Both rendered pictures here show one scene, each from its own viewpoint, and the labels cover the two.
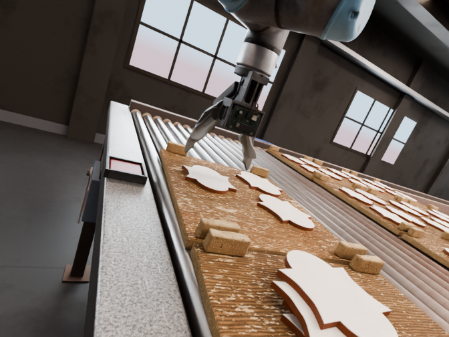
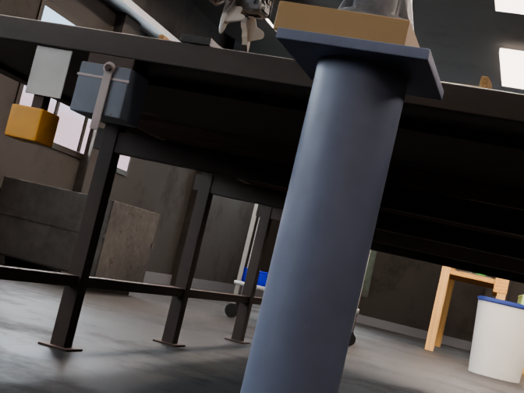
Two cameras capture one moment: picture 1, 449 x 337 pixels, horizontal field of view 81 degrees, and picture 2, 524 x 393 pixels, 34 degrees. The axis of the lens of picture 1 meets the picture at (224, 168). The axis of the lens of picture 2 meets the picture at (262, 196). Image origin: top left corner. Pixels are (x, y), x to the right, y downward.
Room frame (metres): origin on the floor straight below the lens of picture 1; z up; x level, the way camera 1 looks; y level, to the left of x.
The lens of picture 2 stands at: (-1.11, 1.38, 0.46)
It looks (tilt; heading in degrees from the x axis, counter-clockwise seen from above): 5 degrees up; 317
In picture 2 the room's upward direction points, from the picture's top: 13 degrees clockwise
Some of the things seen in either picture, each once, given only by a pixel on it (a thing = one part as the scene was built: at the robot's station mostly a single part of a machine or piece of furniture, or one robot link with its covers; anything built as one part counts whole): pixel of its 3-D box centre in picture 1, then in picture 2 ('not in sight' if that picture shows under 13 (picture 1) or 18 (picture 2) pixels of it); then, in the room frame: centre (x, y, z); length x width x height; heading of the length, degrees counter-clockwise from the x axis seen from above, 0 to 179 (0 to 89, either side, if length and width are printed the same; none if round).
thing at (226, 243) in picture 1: (226, 243); not in sight; (0.31, -0.04, 0.95); 0.06 x 0.02 x 0.03; 113
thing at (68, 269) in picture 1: (95, 203); not in sight; (1.15, 0.53, 0.43); 0.12 x 0.12 x 0.85; 28
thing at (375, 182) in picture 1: (389, 190); not in sight; (1.75, -1.07, 0.94); 0.41 x 0.35 x 0.04; 29
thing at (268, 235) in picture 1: (243, 198); not in sight; (0.57, -0.06, 0.93); 0.41 x 0.35 x 0.02; 24
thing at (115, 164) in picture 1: (125, 170); not in sight; (0.48, 0.18, 0.92); 0.06 x 0.06 x 0.01; 28
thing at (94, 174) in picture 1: (105, 193); (107, 96); (0.66, 0.28, 0.77); 0.14 x 0.11 x 0.18; 28
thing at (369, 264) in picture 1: (367, 263); not in sight; (0.42, -0.29, 0.95); 0.06 x 0.02 x 0.03; 113
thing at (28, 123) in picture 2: not in sight; (40, 94); (0.81, 0.37, 0.74); 0.09 x 0.08 x 0.24; 28
